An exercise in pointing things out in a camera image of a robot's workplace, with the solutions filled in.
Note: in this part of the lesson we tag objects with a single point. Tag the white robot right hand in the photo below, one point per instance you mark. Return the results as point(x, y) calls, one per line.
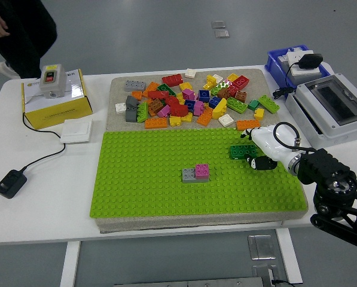
point(271, 143)

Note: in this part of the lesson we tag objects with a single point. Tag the long dark green toy brick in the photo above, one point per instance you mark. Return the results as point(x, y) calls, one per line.
point(239, 151)

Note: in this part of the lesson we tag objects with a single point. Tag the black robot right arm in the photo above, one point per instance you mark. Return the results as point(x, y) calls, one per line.
point(324, 167)

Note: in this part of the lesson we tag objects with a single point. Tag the long orange toy brick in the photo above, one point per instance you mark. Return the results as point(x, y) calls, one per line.
point(248, 124)
point(156, 122)

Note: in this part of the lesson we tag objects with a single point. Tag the small yellow toy brick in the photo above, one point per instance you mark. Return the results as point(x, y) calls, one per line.
point(259, 114)

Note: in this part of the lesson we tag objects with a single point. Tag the long lime green toy brick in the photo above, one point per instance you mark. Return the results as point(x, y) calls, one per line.
point(268, 104)

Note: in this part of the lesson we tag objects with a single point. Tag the small dark green toy brick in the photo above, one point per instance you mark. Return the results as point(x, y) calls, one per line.
point(253, 104)

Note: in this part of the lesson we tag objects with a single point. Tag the white square toy brick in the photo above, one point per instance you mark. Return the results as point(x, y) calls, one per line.
point(226, 120)

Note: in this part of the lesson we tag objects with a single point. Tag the brown toy brick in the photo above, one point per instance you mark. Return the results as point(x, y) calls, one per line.
point(223, 94)
point(241, 96)
point(155, 105)

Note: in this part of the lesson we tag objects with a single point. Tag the yellow curved toy brick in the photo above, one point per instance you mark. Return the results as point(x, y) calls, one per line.
point(220, 109)

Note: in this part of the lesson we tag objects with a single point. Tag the blue toy brick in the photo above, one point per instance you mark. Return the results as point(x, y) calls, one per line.
point(190, 105)
point(204, 95)
point(215, 102)

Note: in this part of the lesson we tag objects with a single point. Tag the pink square toy brick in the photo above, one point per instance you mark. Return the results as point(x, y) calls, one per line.
point(202, 172)

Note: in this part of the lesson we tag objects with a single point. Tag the small white toy brick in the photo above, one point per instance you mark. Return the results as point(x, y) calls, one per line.
point(190, 73)
point(120, 107)
point(218, 78)

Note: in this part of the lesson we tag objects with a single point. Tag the grey square toy brick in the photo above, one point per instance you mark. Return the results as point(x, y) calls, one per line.
point(188, 176)

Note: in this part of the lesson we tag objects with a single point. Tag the small metal floor plate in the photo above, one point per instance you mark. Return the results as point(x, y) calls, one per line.
point(222, 33)
point(218, 24)

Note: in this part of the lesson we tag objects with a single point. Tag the long red toy brick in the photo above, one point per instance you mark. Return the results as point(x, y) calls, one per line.
point(158, 94)

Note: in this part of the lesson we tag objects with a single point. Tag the lime green studded baseplate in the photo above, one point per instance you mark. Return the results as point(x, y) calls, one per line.
point(154, 194)

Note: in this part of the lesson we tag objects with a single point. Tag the small orange toy brick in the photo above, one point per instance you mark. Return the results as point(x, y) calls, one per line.
point(137, 95)

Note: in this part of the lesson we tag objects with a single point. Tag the grey sloped toy brick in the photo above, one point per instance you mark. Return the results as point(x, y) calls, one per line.
point(131, 102)

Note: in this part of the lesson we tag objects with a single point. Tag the long grey toy brick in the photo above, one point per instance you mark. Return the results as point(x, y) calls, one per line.
point(134, 85)

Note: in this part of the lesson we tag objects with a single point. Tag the person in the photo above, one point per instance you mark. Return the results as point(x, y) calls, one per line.
point(25, 36)

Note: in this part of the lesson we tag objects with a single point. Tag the blue plastic bin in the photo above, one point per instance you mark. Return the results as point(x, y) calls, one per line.
point(273, 62)

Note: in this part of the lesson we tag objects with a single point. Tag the white power socket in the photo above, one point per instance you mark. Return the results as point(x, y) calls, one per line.
point(294, 57)

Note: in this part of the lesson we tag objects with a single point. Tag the black charger plug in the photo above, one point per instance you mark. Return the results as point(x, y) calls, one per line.
point(310, 61)

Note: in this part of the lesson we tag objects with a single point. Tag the yellow cardboard box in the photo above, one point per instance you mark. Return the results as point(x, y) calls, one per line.
point(58, 115)

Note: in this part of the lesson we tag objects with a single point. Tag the white table leg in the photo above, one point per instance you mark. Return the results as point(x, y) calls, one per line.
point(290, 257)
point(70, 266)

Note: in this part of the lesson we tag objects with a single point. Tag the grey-brown foam mat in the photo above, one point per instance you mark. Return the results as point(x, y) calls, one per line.
point(118, 122)

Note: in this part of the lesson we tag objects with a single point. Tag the black power adapter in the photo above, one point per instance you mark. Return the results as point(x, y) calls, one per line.
point(10, 184)

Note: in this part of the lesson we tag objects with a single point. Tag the grey metal base bar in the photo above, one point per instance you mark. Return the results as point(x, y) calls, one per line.
point(196, 283)

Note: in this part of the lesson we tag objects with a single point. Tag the grey electrical enclosure box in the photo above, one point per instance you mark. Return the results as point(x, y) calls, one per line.
point(333, 104)

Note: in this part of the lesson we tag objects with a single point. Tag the grey push-button switch box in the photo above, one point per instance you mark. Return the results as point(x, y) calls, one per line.
point(51, 82)

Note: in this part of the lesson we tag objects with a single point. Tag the white wall switch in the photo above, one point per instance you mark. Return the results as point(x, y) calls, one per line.
point(76, 131)

